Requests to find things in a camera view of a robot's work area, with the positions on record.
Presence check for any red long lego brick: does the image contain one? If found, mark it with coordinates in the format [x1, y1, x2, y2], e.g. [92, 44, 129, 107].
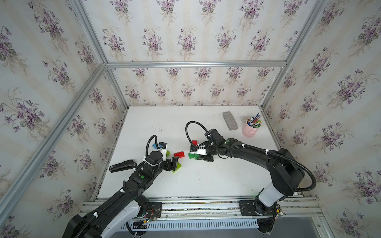
[174, 151, 185, 158]

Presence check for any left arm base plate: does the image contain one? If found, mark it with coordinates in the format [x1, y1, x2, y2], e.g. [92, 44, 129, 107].
[135, 202, 163, 221]

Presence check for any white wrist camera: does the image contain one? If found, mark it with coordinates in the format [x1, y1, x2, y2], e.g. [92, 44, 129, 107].
[159, 142, 167, 161]
[190, 145, 207, 156]

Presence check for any aluminium mounting rail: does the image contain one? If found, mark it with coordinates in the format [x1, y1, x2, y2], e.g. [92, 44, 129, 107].
[75, 194, 323, 222]

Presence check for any white slotted cable duct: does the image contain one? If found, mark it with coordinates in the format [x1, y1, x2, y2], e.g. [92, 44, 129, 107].
[128, 218, 259, 232]

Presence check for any pink pen cup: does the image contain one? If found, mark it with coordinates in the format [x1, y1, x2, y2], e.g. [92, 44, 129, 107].
[242, 123, 258, 138]

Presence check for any black stapler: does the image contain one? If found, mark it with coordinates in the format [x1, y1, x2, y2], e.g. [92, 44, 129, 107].
[109, 160, 137, 173]

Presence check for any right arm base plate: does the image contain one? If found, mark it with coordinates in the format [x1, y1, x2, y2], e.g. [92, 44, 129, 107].
[239, 199, 280, 216]

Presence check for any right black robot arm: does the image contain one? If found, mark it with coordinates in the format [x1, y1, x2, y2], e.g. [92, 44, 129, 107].
[185, 121, 317, 216]

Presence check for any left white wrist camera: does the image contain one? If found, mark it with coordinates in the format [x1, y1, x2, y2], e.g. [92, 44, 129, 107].
[159, 142, 167, 161]

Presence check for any green long lego brick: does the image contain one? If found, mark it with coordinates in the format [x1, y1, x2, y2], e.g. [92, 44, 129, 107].
[188, 153, 199, 160]

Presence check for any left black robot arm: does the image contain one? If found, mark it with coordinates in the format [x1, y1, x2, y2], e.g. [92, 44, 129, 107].
[63, 135, 176, 238]

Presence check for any lime long lego brick front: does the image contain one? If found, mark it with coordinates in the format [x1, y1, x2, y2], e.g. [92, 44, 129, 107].
[172, 162, 182, 173]

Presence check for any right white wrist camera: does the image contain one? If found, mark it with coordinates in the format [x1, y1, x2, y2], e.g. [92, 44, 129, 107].
[190, 145, 207, 156]

